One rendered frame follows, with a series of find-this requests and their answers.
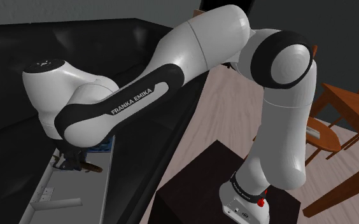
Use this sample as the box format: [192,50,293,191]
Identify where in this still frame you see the brown wooden chair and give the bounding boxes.
[304,72,359,167]

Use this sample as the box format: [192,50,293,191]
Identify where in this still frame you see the black sofa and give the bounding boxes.
[0,18,212,224]

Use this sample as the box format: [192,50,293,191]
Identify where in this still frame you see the grey flat open box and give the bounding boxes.
[19,136,116,224]

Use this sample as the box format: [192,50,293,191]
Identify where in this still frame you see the dark robot stand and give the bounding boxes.
[148,139,302,224]

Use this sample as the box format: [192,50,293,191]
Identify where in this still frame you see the blue flat object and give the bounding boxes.
[87,136,115,154]

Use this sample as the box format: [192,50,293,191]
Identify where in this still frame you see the brown elongated object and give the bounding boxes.
[80,163,104,174]

